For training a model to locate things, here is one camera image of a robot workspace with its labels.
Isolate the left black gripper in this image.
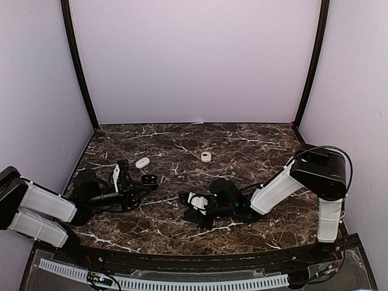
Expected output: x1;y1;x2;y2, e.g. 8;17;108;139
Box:
86;179;151;212

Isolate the black round charging case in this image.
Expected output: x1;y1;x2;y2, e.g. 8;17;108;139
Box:
141;174;158;186

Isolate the beige gold-rimmed charging case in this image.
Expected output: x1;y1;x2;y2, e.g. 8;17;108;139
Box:
201;152;212;162

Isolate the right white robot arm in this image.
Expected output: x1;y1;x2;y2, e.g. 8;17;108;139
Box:
178;143;353;263

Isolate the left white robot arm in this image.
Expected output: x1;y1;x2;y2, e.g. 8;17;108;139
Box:
1;160;158;264

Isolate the white oval charging case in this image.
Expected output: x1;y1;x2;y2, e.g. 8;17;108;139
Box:
135;157;150;169

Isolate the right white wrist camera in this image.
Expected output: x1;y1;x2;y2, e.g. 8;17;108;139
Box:
187;192;209;215

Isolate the black front table rail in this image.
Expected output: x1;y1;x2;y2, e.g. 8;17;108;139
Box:
70;246;317;273

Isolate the white slotted cable duct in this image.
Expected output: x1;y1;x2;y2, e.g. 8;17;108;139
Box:
38;259;289;290

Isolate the left black frame post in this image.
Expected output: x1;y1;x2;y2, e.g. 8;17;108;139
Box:
60;0;99;131

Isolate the black frame post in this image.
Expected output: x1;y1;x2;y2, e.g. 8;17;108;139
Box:
293;0;330;129
60;0;99;131

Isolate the right black frame post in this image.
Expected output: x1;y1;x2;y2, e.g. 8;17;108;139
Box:
293;0;330;129

